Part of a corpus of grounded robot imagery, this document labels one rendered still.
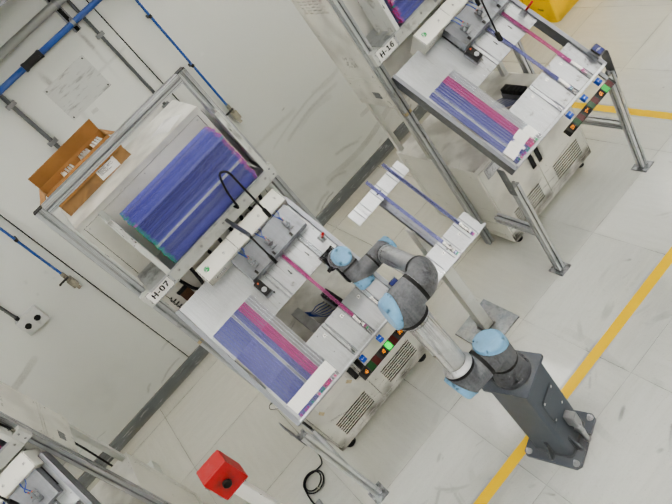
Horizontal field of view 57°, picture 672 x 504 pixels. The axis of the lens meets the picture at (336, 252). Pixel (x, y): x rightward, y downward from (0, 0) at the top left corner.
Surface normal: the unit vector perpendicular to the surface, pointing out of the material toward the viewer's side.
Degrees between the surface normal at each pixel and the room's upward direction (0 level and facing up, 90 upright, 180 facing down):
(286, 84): 90
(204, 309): 43
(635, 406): 0
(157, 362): 90
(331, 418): 90
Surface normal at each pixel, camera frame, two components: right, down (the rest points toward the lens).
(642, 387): -0.55, -0.61
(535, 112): -0.02, -0.23
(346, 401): 0.51, 0.29
